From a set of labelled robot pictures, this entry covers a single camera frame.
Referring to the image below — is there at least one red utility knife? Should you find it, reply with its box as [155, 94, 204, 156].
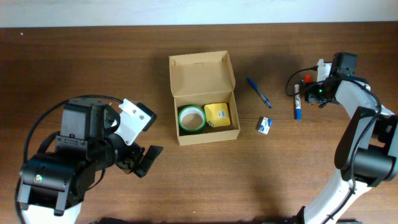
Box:
[303, 74, 313, 85]

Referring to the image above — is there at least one green tape roll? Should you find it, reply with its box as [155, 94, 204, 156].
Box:
[178, 106, 206, 134]

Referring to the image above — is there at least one yellow sticky note pad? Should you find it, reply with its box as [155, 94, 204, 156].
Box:
[204, 103, 231, 128]

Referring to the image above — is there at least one brown cardboard box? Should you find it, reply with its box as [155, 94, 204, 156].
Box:
[169, 51, 241, 146]

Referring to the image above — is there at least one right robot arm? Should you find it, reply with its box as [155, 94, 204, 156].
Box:
[292, 52, 397, 223]

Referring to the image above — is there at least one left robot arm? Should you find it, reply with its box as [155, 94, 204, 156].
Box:
[15, 95, 163, 223]

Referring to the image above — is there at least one blue white marker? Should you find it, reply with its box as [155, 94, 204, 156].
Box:
[294, 84, 302, 121]

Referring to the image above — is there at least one blue ballpoint pen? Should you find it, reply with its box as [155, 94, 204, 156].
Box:
[247, 77, 272, 109]

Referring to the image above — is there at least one small blue white box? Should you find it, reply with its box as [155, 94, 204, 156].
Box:
[256, 116, 273, 135]

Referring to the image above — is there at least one right black cable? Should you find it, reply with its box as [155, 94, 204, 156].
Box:
[285, 66, 382, 224]

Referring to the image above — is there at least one black cable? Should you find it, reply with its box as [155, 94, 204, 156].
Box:
[14, 94, 124, 224]
[285, 66, 382, 224]

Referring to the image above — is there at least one left black cable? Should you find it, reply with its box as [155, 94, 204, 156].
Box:
[14, 94, 124, 224]

